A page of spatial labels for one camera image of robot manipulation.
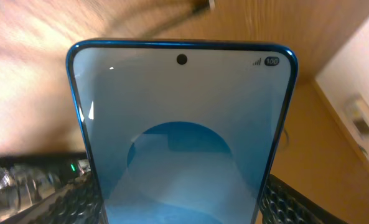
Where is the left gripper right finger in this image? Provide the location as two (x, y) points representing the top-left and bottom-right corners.
(259, 174), (346, 224)

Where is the white power strip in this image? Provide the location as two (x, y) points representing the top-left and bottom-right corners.
(343, 95), (369, 151)

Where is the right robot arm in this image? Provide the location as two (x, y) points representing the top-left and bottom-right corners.
(0, 152), (90, 223)

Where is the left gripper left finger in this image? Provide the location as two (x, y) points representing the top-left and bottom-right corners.
(1, 174), (102, 224)

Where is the blue Samsung smartphone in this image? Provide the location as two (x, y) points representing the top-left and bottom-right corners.
(66, 39), (299, 223)

